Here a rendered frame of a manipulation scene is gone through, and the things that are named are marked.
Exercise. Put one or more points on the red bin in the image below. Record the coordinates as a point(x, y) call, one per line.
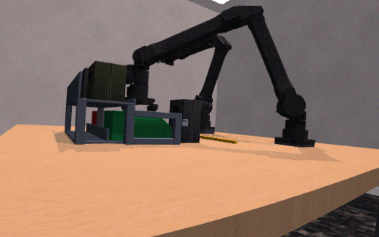
point(94, 118)

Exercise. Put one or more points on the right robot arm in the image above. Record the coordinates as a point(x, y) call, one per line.
point(220, 53)

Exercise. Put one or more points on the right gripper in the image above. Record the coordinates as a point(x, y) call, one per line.
point(165, 60)

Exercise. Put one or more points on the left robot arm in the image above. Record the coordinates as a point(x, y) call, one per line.
point(291, 104)

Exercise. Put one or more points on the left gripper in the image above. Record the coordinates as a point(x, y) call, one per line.
point(140, 94)

